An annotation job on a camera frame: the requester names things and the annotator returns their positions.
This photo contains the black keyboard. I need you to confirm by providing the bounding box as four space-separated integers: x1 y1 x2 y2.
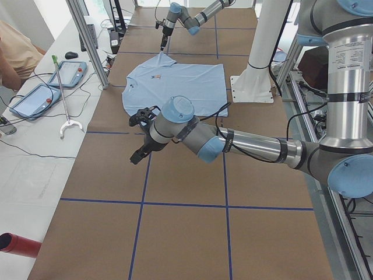
79 24 98 52

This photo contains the black computer mouse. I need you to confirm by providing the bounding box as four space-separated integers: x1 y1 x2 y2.
65 51 79 60

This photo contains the red cylinder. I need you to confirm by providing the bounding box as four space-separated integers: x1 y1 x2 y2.
1 233 42 258

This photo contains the teach pendant near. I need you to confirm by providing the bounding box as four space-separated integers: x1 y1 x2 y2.
9 84 61 120

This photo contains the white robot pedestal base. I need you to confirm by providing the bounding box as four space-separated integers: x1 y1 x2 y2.
231 0 293 103

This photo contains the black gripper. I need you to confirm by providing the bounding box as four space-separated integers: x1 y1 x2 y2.
160 26 173 51
130 121 163 164

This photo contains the teach pendant far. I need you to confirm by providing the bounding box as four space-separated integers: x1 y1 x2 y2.
58 61 87 89

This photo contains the seated person beige shirt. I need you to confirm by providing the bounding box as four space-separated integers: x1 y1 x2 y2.
1 21 46 91

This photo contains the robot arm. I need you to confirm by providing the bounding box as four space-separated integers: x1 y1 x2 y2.
155 0 235 51
129 1 372 198

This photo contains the white reacher grabber tool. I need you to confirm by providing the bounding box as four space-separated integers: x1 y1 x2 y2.
52 55 84 139

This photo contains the light blue t-shirt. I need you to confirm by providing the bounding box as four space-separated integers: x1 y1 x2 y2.
122 52 227 117

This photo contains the black power adapter labelled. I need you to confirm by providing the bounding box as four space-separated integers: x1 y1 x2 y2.
109 30 121 54

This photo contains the teach pendant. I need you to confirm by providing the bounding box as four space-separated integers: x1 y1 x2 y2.
58 61 87 89
9 84 61 120

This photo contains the aluminium frame post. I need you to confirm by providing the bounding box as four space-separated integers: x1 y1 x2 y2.
66 0 109 89

